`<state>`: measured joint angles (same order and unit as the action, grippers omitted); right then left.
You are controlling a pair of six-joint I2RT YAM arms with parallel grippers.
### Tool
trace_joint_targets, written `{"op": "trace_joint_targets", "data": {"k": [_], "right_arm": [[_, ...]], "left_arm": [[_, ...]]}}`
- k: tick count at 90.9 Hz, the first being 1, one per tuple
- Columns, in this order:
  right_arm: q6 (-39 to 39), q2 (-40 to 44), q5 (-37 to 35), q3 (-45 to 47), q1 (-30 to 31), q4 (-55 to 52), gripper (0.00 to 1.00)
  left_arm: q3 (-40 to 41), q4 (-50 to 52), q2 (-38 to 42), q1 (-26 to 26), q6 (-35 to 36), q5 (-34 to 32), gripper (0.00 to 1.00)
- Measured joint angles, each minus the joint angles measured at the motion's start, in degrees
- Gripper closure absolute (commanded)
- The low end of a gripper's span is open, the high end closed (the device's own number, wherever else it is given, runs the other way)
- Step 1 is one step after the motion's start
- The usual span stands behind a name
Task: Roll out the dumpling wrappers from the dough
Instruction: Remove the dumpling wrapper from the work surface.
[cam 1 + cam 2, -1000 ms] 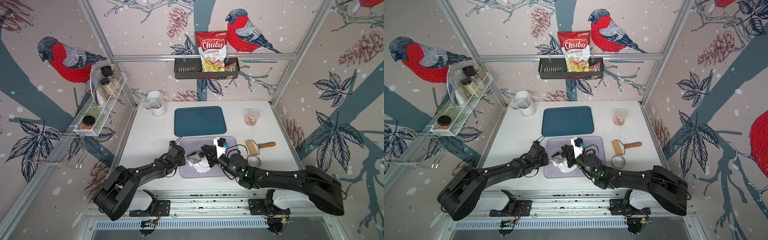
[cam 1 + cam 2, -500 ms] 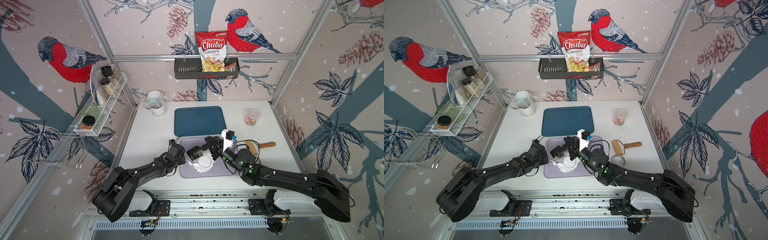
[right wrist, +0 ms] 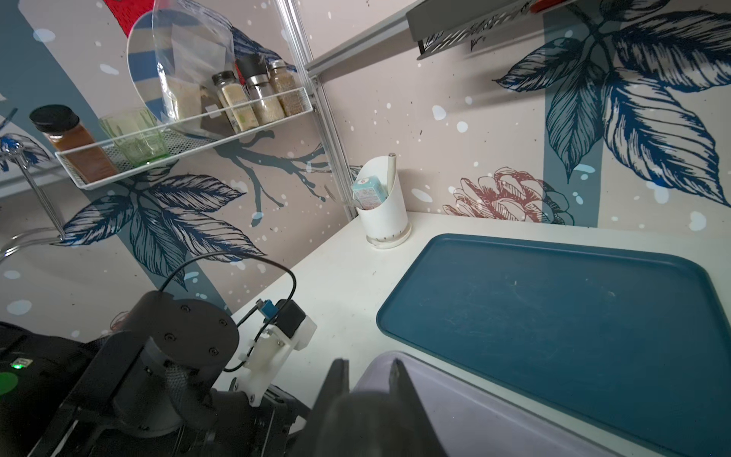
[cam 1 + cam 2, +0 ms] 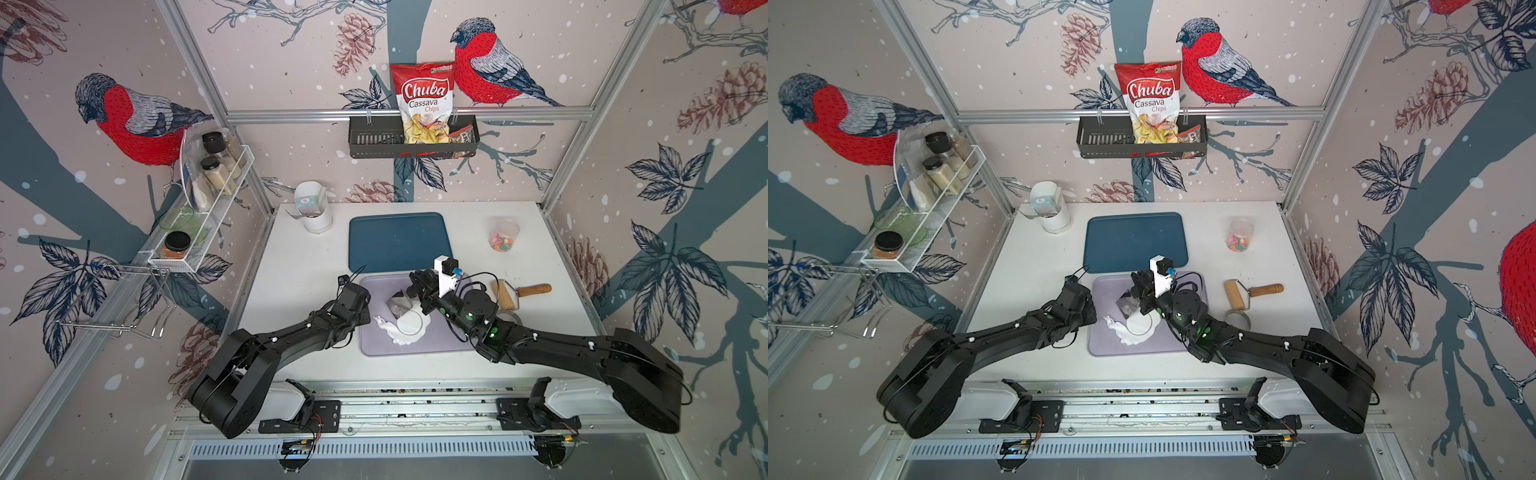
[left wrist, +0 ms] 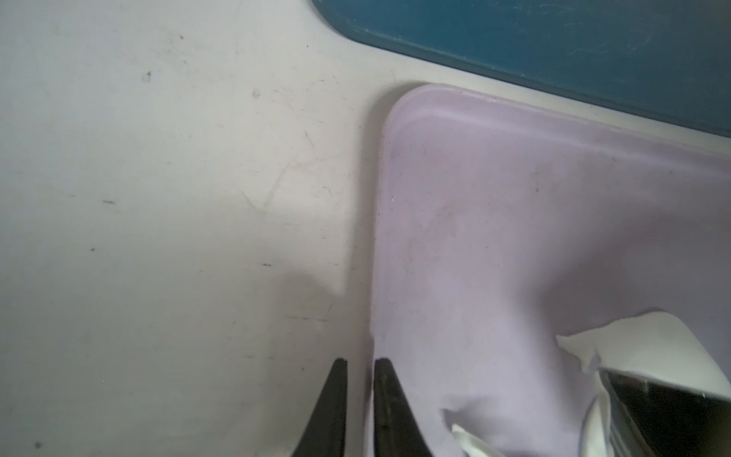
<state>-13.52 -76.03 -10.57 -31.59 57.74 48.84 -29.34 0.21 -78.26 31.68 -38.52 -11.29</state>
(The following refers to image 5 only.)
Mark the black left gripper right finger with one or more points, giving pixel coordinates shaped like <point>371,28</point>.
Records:
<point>396,433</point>

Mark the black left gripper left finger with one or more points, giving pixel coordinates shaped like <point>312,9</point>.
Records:
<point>325,433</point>

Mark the lilac silicone mat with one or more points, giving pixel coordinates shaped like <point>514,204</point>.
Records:
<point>500,227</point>

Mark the white dough lump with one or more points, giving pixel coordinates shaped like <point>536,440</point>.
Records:
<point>656,345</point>

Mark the teal plastic tray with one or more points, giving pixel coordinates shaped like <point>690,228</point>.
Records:
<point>664,60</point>

